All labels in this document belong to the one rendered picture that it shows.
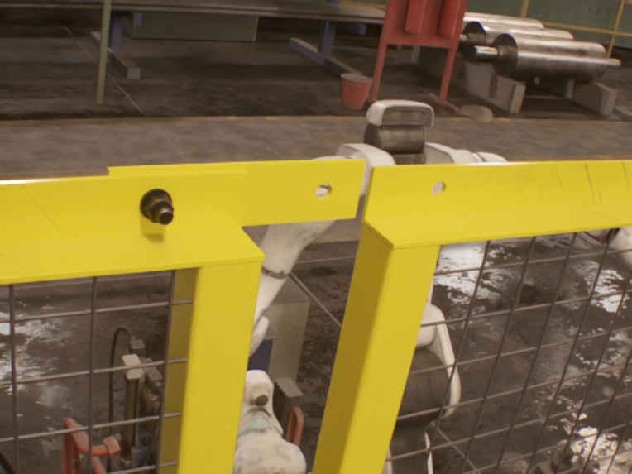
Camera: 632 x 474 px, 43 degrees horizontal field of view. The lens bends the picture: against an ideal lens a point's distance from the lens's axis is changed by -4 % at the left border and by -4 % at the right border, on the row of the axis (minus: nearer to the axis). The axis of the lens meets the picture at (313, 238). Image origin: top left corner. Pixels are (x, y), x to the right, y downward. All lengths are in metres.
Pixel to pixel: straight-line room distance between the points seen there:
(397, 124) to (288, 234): 0.32
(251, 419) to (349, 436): 0.40
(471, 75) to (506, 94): 0.63
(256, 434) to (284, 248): 0.52
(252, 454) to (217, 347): 0.50
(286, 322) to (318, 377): 1.42
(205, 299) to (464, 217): 0.26
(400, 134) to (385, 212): 0.98
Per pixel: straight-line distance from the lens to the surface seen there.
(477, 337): 4.30
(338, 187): 0.66
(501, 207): 0.77
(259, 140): 6.50
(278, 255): 1.55
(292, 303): 2.28
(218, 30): 9.72
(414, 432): 1.78
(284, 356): 2.37
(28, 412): 3.36
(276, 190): 0.64
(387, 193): 0.68
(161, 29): 9.48
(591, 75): 9.95
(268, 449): 1.12
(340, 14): 8.69
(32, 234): 0.58
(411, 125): 1.68
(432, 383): 1.71
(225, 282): 0.59
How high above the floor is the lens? 2.07
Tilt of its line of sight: 25 degrees down
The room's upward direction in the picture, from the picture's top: 10 degrees clockwise
